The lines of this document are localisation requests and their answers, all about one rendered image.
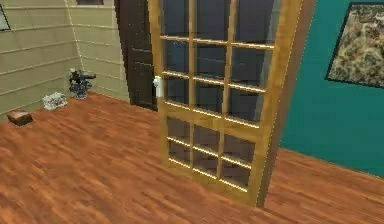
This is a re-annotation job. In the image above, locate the wooden glass-paned room door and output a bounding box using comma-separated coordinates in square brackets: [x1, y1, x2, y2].
[147, 0, 318, 208]

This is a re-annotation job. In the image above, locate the dark brown room door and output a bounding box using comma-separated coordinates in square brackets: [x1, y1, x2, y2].
[113, 0, 159, 112]

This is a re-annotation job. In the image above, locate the black grey statuette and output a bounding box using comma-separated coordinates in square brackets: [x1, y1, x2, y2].
[68, 68, 97, 100]

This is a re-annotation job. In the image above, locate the white crumpled lump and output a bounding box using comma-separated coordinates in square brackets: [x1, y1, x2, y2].
[41, 92, 69, 111]

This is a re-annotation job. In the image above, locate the dark window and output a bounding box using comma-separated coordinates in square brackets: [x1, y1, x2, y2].
[75, 0, 105, 6]

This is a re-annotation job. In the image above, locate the brown box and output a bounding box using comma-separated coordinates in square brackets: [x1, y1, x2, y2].
[6, 109, 34, 127]

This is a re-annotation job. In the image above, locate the white door handle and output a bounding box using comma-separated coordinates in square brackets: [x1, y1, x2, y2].
[152, 75, 164, 99]

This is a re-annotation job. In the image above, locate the black-framed mottled wall picture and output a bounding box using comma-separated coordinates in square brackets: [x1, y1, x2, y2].
[324, 2, 384, 90]

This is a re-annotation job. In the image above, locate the dark-framed pale wall picture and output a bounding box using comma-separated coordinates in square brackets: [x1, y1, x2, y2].
[0, 4, 12, 32]

